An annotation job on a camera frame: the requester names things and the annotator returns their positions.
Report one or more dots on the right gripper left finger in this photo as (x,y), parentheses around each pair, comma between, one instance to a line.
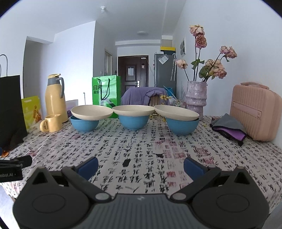
(79,177)

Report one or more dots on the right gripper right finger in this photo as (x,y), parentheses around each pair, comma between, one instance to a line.
(202,177)

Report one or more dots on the blue bowl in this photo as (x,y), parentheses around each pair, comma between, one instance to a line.
(83,125)
(182,127)
(133,123)

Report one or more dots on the beige plate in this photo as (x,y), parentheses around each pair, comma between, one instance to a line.
(176,113)
(133,110)
(91,112)

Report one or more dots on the black paper bag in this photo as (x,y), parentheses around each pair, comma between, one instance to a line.
(13,128)

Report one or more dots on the calligraphy print tablecloth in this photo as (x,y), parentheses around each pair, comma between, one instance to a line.
(149,160)

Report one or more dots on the grey purple folded cloth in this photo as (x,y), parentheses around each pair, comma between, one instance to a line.
(230,128)

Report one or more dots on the yellow mug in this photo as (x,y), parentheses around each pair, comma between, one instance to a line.
(51,123)

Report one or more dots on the yellow snack packet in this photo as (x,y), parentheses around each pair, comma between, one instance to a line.
(32,113)

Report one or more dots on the purple tissue pack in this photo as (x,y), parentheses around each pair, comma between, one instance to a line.
(69,105)

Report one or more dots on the yellow thermos jug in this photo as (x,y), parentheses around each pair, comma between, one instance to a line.
(55,97)

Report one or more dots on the yellow flower branch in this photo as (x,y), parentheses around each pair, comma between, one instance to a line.
(160,100)

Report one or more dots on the purple textured vase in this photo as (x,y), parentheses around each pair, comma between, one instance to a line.
(196,97)

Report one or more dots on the pink small suitcase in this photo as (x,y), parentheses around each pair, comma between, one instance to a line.
(258,109)

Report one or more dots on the green paper bag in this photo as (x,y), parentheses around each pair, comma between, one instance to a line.
(106,91)

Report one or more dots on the chair with purple blanket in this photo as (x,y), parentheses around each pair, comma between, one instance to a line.
(141,95)

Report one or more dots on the dried pink roses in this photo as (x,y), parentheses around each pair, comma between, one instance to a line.
(208,69)

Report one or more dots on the grey refrigerator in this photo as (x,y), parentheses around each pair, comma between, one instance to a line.
(165,71)

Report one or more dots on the dark entrance door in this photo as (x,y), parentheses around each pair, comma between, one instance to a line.
(133,71)

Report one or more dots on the yellow box on fridge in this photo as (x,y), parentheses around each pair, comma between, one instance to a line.
(168,50)

